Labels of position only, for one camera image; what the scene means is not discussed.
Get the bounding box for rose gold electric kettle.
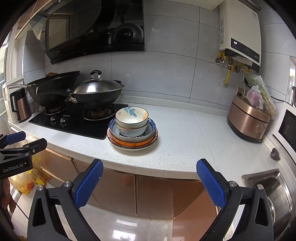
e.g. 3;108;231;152
10;88;32;123

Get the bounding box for small dark stone object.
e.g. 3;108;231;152
270;148;280;161

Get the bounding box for black gas stove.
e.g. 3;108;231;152
29;103;128;140

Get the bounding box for pale green floral bowl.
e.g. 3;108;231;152
115;106;149;129

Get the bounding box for stainless steel sink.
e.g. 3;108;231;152
242;169;295;240

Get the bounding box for copper cabinet doors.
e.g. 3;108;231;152
33;136;217;219

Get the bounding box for black wok with lid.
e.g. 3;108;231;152
69;70;125;109

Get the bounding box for plastic bag of vegetables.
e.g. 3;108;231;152
246;74;277;120

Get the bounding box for yellow gas valve pipes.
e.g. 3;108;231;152
215;51;250;88

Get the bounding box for orange plate black leaves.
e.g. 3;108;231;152
107;128;158;147

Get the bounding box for blue patterned white bowl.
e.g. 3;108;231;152
108;118;156;143

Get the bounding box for cream bowl brown rim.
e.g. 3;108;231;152
115;124;148;138

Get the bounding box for black range hood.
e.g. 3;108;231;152
30;0;145;64

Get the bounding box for white microwave oven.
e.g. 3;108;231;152
273;102;296;162

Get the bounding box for white gas water heater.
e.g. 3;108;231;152
219;0;261;72

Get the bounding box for yellow plastic bag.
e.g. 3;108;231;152
9;154;52;195

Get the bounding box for dark wok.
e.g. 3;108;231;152
8;71;80;108

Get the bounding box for rose gold rice cooker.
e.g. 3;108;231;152
227;95;270;142

